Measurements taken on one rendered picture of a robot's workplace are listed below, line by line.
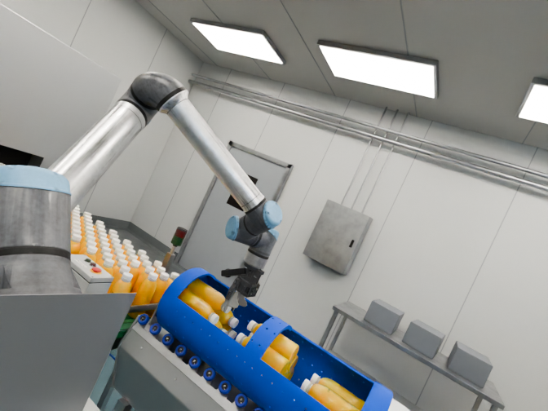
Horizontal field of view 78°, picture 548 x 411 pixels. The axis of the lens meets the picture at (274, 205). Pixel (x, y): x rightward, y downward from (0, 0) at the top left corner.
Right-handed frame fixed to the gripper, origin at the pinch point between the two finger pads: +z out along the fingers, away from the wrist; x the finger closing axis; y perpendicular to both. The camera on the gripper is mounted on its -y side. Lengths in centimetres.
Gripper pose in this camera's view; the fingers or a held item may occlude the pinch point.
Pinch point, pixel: (227, 307)
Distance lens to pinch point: 144.1
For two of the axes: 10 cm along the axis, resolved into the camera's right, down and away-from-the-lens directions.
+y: 8.1, 3.8, -4.5
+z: -4.2, 9.1, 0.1
